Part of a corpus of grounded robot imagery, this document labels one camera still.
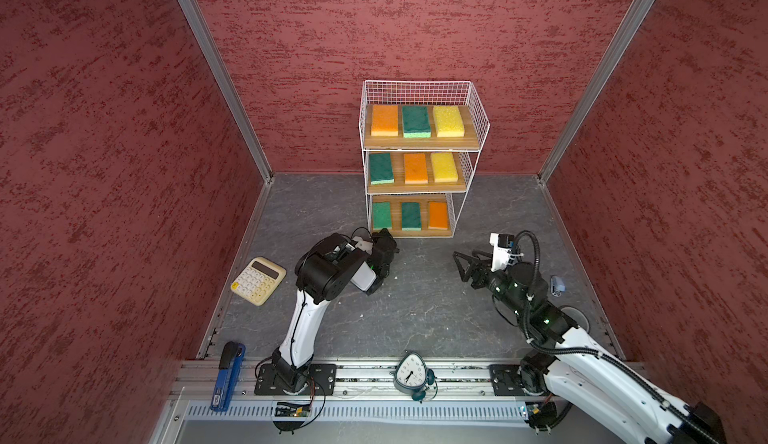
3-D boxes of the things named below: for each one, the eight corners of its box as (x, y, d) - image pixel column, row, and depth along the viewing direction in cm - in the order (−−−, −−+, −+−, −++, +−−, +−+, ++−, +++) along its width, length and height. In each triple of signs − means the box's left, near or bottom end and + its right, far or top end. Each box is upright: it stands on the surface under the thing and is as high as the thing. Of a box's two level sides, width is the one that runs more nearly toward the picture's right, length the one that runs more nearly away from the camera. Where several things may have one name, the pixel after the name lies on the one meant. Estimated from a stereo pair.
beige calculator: (230, 291, 91) (226, 287, 89) (259, 258, 99) (256, 254, 97) (262, 308, 88) (259, 305, 86) (289, 272, 95) (287, 269, 93)
